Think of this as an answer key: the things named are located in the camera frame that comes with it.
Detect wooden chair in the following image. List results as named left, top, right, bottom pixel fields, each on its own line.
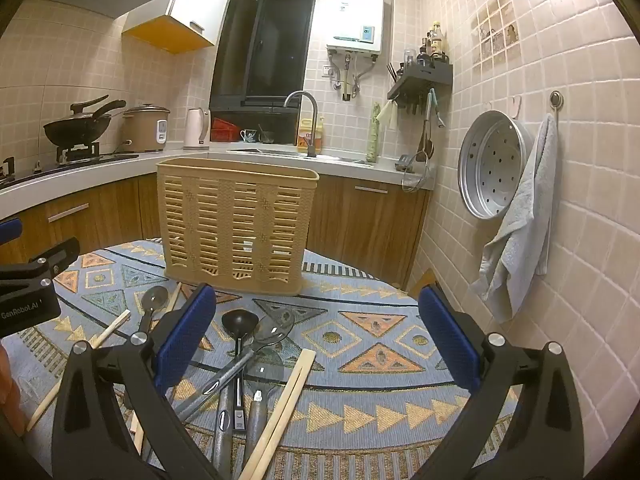
left=156, top=157, right=321, bottom=297

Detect wooden base cabinets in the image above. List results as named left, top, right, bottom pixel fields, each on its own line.
left=0, top=172, right=431, bottom=291

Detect dark window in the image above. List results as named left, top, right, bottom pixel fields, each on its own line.
left=209, top=0, right=319, bottom=111

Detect small grey spoon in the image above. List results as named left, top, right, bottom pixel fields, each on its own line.
left=131, top=286, right=169, bottom=338

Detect brown rice cooker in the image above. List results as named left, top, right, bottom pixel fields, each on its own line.
left=121, top=104, right=171, bottom=153

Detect teal-handled hanging utensil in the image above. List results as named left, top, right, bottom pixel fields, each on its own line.
left=429, top=89, right=446, bottom=128

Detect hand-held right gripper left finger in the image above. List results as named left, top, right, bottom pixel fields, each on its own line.
left=50, top=282, right=241, bottom=480

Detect green loofah scrubber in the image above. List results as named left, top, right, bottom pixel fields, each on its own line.
left=367, top=102, right=382, bottom=162

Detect grey utensil with oval hole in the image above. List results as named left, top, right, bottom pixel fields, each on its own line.
left=212, top=390, right=236, bottom=471

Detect pale electric kettle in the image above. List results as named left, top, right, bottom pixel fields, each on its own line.
left=183, top=107, right=211, bottom=150

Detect dark hanging ladle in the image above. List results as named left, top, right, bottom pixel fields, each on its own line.
left=417, top=110, right=435, bottom=161

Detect steel sink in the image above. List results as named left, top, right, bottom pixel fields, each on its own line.
left=227, top=147, right=376, bottom=166

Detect white kitchen countertop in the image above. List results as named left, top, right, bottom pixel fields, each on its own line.
left=0, top=142, right=436, bottom=221

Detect grey towel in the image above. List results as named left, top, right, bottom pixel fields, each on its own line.
left=470, top=114, right=558, bottom=323

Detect yellow oil bottle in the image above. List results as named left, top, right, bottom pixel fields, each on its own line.
left=297, top=116, right=325, bottom=155

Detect yellow hanging cloth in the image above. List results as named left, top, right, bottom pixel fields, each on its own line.
left=376, top=100, right=398, bottom=130

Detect white and orange wall cabinet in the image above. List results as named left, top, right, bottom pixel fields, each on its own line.
left=121, top=0, right=238, bottom=55

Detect black gas stove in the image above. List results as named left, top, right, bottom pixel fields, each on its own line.
left=0, top=142, right=141, bottom=191

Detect black wok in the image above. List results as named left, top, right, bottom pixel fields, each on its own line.
left=43, top=95, right=127, bottom=147

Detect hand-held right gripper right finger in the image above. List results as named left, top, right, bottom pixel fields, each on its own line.
left=417, top=282, right=586, bottom=480

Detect water heater pipes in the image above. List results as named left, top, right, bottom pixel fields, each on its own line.
left=332, top=52, right=376, bottom=101

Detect metal steamer tray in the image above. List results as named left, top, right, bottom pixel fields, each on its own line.
left=457, top=110, right=530, bottom=220

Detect blue patterned tablecloth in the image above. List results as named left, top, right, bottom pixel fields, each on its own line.
left=0, top=239, right=521, bottom=480

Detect red plastic basket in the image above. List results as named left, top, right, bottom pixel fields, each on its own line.
left=211, top=117, right=240, bottom=142

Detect black wall rack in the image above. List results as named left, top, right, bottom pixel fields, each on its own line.
left=386, top=62, right=453, bottom=113

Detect white water heater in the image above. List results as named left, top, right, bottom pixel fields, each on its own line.
left=326, top=0, right=386, bottom=56

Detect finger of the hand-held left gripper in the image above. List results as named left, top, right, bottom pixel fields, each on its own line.
left=0, top=217, right=23, bottom=245
left=28, top=238, right=81, bottom=281

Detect brown wooden board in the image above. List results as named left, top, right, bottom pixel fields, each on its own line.
left=410, top=269, right=438, bottom=301

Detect person's left forearm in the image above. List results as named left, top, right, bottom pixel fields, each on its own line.
left=0, top=347, right=26, bottom=436

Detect clear-bowl grey-handled spoon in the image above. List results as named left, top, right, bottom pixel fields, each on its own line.
left=245, top=355, right=281, bottom=466

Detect metal faucet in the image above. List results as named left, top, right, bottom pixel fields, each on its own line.
left=284, top=91, right=321, bottom=157

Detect clear slotted spoon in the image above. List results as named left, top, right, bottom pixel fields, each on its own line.
left=172, top=310, right=296, bottom=423

